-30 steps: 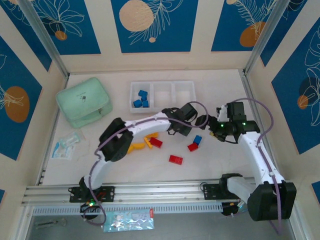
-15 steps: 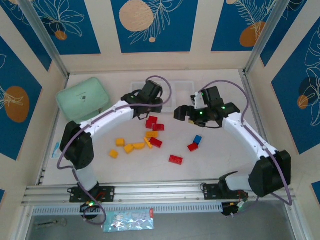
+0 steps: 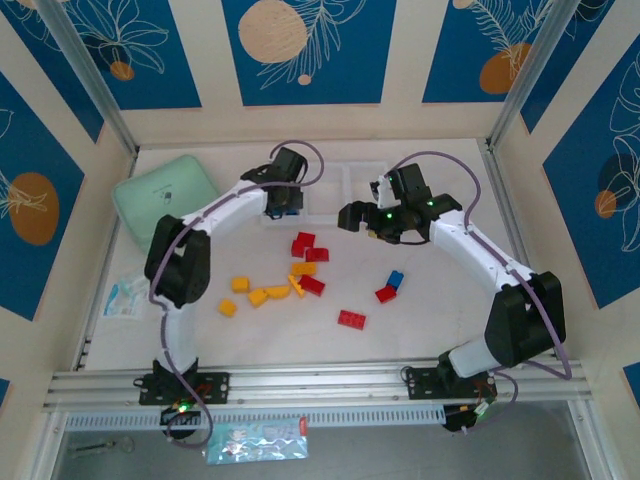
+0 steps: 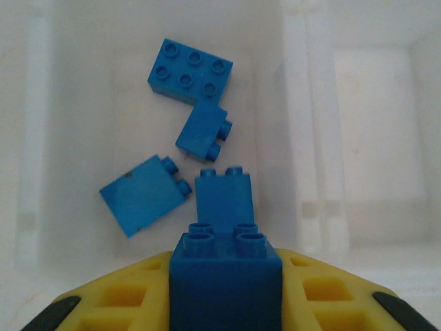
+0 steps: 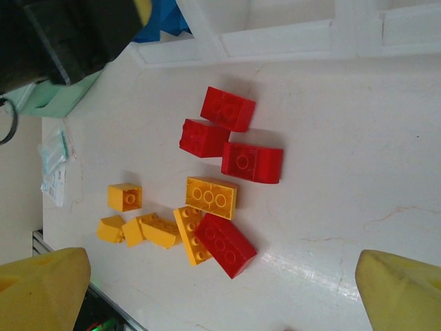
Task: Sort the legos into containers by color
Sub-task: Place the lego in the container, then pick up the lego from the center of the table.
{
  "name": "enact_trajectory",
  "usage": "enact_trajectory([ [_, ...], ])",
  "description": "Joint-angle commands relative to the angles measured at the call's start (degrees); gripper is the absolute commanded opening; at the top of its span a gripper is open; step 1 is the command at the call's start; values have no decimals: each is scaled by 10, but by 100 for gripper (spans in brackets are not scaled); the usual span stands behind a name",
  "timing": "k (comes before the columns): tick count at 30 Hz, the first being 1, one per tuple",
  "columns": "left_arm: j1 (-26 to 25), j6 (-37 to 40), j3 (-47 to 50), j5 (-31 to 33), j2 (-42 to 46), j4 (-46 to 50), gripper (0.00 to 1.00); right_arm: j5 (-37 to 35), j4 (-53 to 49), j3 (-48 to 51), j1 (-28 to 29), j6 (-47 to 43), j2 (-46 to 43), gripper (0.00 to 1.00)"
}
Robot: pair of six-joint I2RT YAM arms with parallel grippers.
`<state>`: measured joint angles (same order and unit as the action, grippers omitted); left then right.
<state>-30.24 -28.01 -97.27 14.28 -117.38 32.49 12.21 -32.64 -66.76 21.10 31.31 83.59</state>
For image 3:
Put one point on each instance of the blue lego brick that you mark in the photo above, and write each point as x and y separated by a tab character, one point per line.
285	215
396	279

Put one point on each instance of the red lego brick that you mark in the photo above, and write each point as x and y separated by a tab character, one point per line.
351	319
312	285
303	243
317	254
386	294

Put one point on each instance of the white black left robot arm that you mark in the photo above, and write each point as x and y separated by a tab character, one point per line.
175	330

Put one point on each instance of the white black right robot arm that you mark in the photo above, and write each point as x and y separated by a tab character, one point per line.
470	255

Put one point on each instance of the white compartment container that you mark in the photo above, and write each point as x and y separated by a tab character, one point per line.
325	200

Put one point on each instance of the thin yellow lego piece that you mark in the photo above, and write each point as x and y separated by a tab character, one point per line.
296	287

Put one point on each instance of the curved yellow lego piece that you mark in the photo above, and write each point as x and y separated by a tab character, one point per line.
278	291

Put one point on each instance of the small yellow lego brick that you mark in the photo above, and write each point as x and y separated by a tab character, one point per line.
227	307
258	297
240	284

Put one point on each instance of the mint green zip pouch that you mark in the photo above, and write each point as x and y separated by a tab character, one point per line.
165	190

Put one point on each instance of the clear plastic bag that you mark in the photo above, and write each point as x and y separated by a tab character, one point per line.
122	300

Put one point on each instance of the colourful printed packet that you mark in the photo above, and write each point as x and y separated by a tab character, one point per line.
255	442

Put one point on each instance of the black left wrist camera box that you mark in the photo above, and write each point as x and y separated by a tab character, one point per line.
289	162

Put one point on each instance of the aluminium side rail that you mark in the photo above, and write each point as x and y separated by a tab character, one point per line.
95	320
512	230

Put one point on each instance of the blue floral wall panel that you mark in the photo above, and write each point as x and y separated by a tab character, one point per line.
480	50
595	175
310	50
140	50
35	200

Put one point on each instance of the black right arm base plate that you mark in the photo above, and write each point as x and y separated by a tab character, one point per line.
420	382

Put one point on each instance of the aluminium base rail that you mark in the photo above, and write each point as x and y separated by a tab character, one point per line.
320	385

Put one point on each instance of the aluminium frame post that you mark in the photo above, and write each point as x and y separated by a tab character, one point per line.
532	75
90	75

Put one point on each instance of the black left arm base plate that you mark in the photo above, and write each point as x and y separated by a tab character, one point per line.
215	387

